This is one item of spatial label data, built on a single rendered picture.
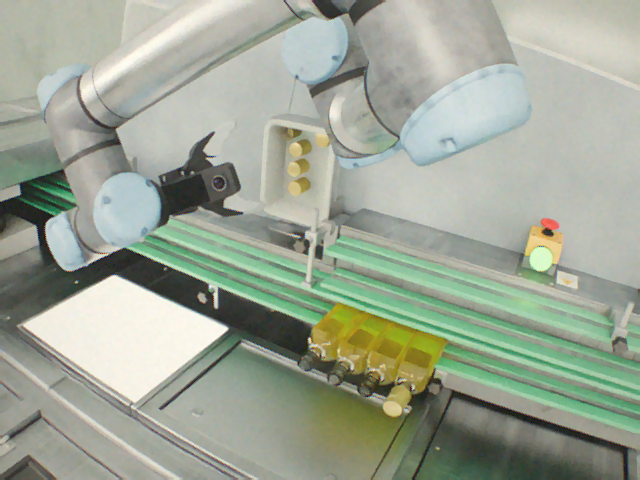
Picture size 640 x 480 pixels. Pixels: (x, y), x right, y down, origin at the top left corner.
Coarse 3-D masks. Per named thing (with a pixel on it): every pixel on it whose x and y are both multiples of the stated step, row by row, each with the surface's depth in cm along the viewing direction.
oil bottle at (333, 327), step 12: (336, 312) 96; (348, 312) 96; (360, 312) 97; (324, 324) 92; (336, 324) 92; (348, 324) 93; (312, 336) 89; (324, 336) 89; (336, 336) 89; (324, 348) 88; (336, 348) 89; (324, 360) 89
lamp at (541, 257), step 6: (540, 246) 89; (534, 252) 88; (540, 252) 87; (546, 252) 87; (534, 258) 88; (540, 258) 87; (546, 258) 87; (552, 258) 88; (534, 264) 88; (540, 264) 88; (546, 264) 87; (540, 270) 89
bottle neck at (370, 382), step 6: (372, 372) 83; (378, 372) 83; (366, 378) 82; (372, 378) 82; (378, 378) 82; (360, 384) 80; (366, 384) 80; (372, 384) 80; (378, 384) 82; (360, 390) 81; (366, 390) 82; (372, 390) 80; (366, 396) 81
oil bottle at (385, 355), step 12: (396, 324) 94; (384, 336) 91; (396, 336) 91; (408, 336) 91; (372, 348) 87; (384, 348) 87; (396, 348) 88; (372, 360) 85; (384, 360) 84; (396, 360) 85; (384, 372) 84; (384, 384) 85
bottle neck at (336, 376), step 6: (342, 360) 86; (348, 360) 86; (336, 366) 84; (342, 366) 84; (348, 366) 85; (330, 372) 83; (336, 372) 83; (342, 372) 83; (348, 372) 84; (330, 378) 84; (336, 378) 85; (342, 378) 83; (336, 384) 83
